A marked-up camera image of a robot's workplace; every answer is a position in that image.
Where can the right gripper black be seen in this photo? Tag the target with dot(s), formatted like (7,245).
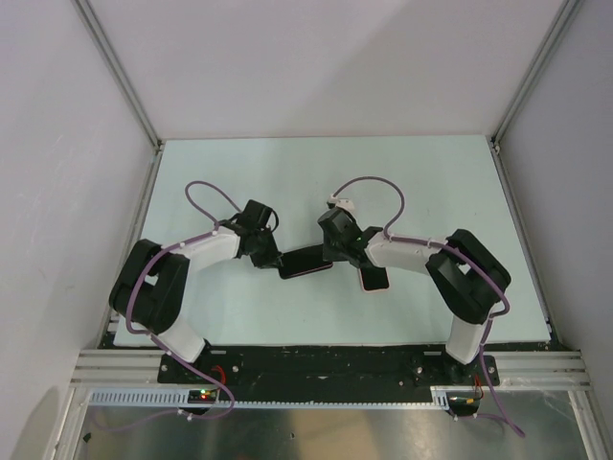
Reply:
(327,253)

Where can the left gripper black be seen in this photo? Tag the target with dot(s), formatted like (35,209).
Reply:
(271,259)

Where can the black phone case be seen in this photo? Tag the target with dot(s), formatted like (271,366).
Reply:
(306,263)

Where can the purple phone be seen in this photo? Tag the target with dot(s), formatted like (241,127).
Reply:
(304,261)

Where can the pink phone case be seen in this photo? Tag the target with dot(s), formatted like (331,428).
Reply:
(376,282)

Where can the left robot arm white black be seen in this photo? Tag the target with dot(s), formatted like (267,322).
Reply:
(149,290)

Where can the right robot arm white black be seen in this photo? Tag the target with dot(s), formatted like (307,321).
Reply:
(470,280)

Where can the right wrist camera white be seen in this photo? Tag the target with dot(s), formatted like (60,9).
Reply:
(346,204)

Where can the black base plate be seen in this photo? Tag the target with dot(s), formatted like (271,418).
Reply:
(330,374)

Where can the left controller board with wires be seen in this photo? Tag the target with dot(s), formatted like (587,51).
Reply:
(208,395)

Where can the controller board with wires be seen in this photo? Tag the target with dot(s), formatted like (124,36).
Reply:
(466,406)
(208,395)

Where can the white slotted cable duct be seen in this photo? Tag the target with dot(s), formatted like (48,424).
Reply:
(178,398)

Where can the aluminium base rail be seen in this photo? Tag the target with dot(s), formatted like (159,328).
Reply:
(548,370)

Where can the right controller board with wires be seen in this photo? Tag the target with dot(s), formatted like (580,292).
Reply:
(466,406)

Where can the left aluminium frame post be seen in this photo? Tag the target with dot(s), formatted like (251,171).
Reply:
(111,60)

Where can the aluminium frame post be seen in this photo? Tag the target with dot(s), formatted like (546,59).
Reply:
(542,57)
(111,60)

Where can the right aluminium frame post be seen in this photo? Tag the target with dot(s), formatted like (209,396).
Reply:
(542,57)

